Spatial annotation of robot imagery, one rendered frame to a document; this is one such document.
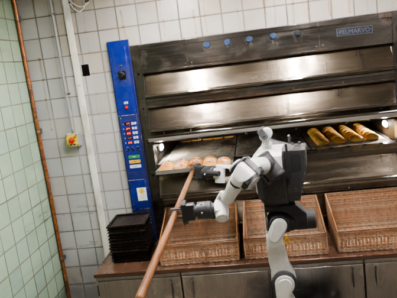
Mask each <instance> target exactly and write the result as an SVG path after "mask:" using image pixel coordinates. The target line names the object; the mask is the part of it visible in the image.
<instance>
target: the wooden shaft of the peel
mask: <svg viewBox="0 0 397 298"><path fill-rule="evenodd" d="M193 175H194V170H191V171H190V173H189V175H188V178H187V180H186V182H185V185H184V187H183V189H182V191H181V193H180V196H179V198H178V200H177V203H176V205H175V208H179V207H180V206H181V200H184V198H185V195H186V193H187V190H188V187H189V185H190V183H191V180H192V178H193ZM178 213H179V210H178V211H173V212H172V214H171V216H170V219H169V221H168V223H167V226H166V227H165V230H164V232H163V235H162V237H161V239H160V241H159V244H158V246H157V249H156V250H155V252H154V255H153V257H152V260H151V262H150V264H149V266H148V269H147V271H146V273H145V275H144V278H143V280H142V282H141V285H140V287H139V289H138V291H137V294H136V296H135V298H145V295H146V293H147V291H148V288H149V285H150V283H151V280H152V278H153V276H154V273H155V270H156V268H157V265H158V263H159V261H160V258H161V256H162V253H163V250H164V248H165V245H166V243H167V241H168V238H169V236H170V233H171V230H172V228H173V226H174V223H175V220H176V218H177V215H178Z"/></svg>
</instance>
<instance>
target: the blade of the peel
mask: <svg viewBox="0 0 397 298"><path fill-rule="evenodd" d="M228 158H230V160H231V163H230V164H222V165H232V164H233V158H234V156H231V157H228ZM190 169H191V168H184V169H173V170H161V171H158V170H159V169H158V170H156V171H155V174H156V175H160V174H171V173H183V172H189V171H190Z"/></svg>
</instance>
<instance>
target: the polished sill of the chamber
mask: <svg viewBox="0 0 397 298"><path fill-rule="evenodd" d="M388 148H397V142H396V141H390V142H378V143H371V144H360V145H348V146H342V147H330V148H318V149H312V150H307V157H309V156H321V155H327V154H339V153H351V152H358V151H370V150H381V149H388ZM243 157H247V156H241V157H234V158H233V162H235V161H236V160H238V159H241V158H243ZM249 157H251V158H252V157H253V156H249ZM161 165H162V164H158V165H157V166H156V169H157V170H158V169H159V168H160V167H161Z"/></svg>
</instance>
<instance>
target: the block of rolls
mask: <svg viewBox="0 0 397 298"><path fill-rule="evenodd" d="M354 131H355V132H354ZM322 132H323V134H324V135H326V137H327V138H328V139H329V140H331V142H333V144H343V143H345V142H346V140H345V138H347V140H349V141H350V142H360V141H362V140H363V138H365V139H366V140H368V141H370V140H378V139H379V136H378V135H377V134H376V133H375V132H373V131H371V130H369V129H368V128H366V127H364V126H363V125H361V124H357V123H356V124H353V125H352V126H351V127H350V128H349V127H347V126H345V125H339V126H338V127H337V128H336V130H334V129H333V128H332V127H324V128H323V130H322ZM337 132H339V133H340V134H339V133H337ZM307 133H308V134H309V136H310V137H311V139H312V140H313V141H314V142H315V143H316V144H317V145H327V144H329V140H328V139H327V138H326V137H325V136H324V135H323V134H322V133H321V132H320V131H319V130H318V129H316V128H310V129H309V130H308V132H307ZM357 133H358V134H357ZM341 135H343V136H344V137H345V138H343V137H342V136H341ZM362 137H363V138H362Z"/></svg>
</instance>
